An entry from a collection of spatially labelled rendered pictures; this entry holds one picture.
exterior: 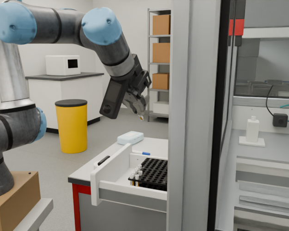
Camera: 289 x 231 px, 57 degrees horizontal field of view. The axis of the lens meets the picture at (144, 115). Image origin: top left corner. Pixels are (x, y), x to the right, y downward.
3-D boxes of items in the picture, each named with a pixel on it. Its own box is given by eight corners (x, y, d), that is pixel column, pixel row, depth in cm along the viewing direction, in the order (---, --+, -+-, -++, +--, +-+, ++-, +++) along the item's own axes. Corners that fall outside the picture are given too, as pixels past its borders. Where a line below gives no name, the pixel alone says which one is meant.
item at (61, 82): (30, 131, 441) (22, 55, 413) (75, 116, 542) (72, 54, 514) (64, 137, 411) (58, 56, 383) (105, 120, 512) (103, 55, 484)
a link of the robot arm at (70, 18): (35, 2, 60) (68, 12, 54) (74, 7, 68) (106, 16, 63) (34, 38, 63) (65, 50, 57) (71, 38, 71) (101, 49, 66)
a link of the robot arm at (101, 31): (92, 0, 58) (122, 8, 54) (110, 38, 67) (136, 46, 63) (69, 24, 56) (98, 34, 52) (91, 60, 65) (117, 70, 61)
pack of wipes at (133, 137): (130, 146, 149) (130, 139, 148) (116, 144, 154) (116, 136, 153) (144, 139, 162) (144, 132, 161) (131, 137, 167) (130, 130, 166)
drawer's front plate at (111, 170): (91, 206, 82) (89, 173, 79) (128, 168, 108) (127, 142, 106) (96, 207, 81) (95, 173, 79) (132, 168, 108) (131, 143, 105)
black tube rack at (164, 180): (128, 197, 83) (127, 178, 82) (146, 173, 100) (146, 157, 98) (199, 211, 76) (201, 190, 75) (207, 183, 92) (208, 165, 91)
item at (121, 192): (99, 200, 82) (98, 182, 81) (130, 167, 106) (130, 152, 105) (236, 227, 69) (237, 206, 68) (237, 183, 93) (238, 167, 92)
